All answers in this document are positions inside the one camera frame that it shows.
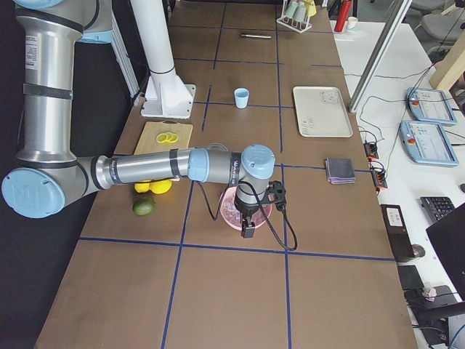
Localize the yellow lemon upper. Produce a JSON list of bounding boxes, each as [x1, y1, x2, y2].
[[134, 180, 151, 193]]

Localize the black keyboard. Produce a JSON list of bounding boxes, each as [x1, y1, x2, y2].
[[420, 196, 455, 222]]

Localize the light blue plastic cup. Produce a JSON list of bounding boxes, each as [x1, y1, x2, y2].
[[234, 87, 250, 109]]

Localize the yellow pastel cup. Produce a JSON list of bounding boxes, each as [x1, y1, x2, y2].
[[303, 0, 317, 17]]

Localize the red bottle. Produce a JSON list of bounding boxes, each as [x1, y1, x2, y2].
[[334, 0, 352, 33]]

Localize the blue teach pendant far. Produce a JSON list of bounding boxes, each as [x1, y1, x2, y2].
[[405, 87, 458, 126]]

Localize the blue teach pendant near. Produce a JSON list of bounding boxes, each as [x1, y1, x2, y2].
[[400, 121, 458, 167]]

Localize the green pastel cup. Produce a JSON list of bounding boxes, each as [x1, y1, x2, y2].
[[283, 0, 299, 20]]

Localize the cream bear tray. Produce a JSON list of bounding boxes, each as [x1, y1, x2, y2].
[[293, 87, 353, 138]]

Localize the blue teach pendant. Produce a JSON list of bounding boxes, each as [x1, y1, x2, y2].
[[405, 87, 458, 126], [400, 121, 458, 167]]

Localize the yellow lemon lower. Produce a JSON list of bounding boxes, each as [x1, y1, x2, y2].
[[149, 180, 173, 195]]

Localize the steel muddler black tip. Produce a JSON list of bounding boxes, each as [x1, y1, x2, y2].
[[240, 33, 272, 40]]

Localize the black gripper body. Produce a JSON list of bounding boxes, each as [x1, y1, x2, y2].
[[234, 180, 287, 228]]

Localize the grey folded cloth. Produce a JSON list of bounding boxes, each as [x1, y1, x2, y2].
[[325, 158, 356, 185]]

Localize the green lime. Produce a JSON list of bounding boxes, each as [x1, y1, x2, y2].
[[132, 197, 155, 216]]

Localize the lemon slices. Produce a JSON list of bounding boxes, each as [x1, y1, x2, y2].
[[155, 132, 179, 144]]

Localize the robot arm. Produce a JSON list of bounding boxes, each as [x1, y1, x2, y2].
[[1, 1, 286, 238]]

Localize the black box device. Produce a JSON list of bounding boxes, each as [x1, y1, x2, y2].
[[380, 204, 415, 262]]

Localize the aluminium frame post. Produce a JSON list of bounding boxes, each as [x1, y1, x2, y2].
[[348, 0, 412, 113]]

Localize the wire cup rack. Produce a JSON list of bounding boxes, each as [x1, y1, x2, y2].
[[276, 1, 312, 33]]

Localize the grey pastel cup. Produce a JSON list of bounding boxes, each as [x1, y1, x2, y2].
[[293, 1, 307, 23]]

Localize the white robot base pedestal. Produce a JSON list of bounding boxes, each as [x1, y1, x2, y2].
[[131, 0, 195, 119]]

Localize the wooden cutting board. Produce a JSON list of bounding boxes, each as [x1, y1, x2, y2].
[[134, 121, 193, 155]]

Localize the clear ice cubes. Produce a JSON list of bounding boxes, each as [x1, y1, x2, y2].
[[222, 194, 270, 224]]

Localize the pink bowl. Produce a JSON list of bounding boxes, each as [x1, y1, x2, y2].
[[219, 187, 274, 231]]

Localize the black computer mouse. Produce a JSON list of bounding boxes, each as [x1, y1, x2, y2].
[[411, 244, 426, 258]]

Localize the yellow lemon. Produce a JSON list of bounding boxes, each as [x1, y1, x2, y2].
[[149, 180, 173, 195], [134, 180, 151, 193]]

